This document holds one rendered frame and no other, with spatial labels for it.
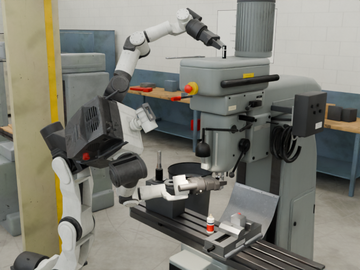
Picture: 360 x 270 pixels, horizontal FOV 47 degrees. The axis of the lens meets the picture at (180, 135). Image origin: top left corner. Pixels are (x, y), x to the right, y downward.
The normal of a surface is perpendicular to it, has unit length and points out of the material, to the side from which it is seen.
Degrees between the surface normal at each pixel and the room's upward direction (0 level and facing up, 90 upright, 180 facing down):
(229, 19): 90
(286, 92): 90
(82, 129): 74
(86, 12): 90
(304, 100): 90
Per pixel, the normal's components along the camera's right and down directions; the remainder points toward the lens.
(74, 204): -0.40, 0.22
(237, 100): 0.71, 0.18
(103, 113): 0.82, -0.40
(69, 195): -0.43, 0.59
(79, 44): -0.70, 0.17
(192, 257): 0.01, -0.97
